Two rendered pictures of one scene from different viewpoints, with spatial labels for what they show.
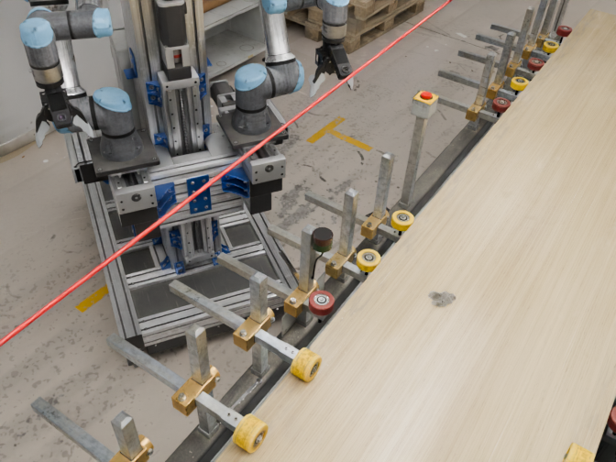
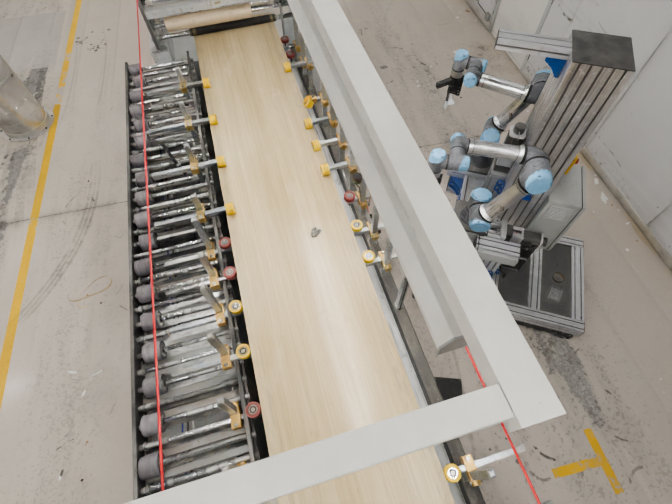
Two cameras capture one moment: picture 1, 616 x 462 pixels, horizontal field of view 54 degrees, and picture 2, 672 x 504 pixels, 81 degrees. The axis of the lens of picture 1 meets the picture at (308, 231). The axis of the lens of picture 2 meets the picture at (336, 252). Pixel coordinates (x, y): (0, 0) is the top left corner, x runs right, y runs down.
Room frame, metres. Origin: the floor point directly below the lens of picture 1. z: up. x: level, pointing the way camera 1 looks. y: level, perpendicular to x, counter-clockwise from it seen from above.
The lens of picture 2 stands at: (2.38, -1.38, 3.05)
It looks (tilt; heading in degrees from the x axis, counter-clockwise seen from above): 59 degrees down; 134
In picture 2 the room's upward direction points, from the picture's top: 2 degrees counter-clockwise
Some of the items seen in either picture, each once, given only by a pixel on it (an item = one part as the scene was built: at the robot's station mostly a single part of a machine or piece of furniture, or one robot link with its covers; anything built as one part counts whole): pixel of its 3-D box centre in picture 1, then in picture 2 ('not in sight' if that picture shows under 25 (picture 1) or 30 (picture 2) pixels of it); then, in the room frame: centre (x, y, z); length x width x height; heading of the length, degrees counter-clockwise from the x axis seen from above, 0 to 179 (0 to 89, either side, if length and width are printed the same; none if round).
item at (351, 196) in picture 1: (346, 243); (374, 227); (1.54, -0.14, 0.87); 0.04 x 0.04 x 0.48; 58
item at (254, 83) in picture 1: (252, 85); (479, 200); (2.02, 0.24, 1.21); 0.13 x 0.12 x 0.14; 122
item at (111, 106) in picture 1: (112, 109); (488, 141); (1.80, 0.70, 1.21); 0.13 x 0.12 x 0.14; 108
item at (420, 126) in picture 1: (413, 161); (403, 291); (1.98, -0.40, 0.93); 0.05 x 0.05 x 0.45; 58
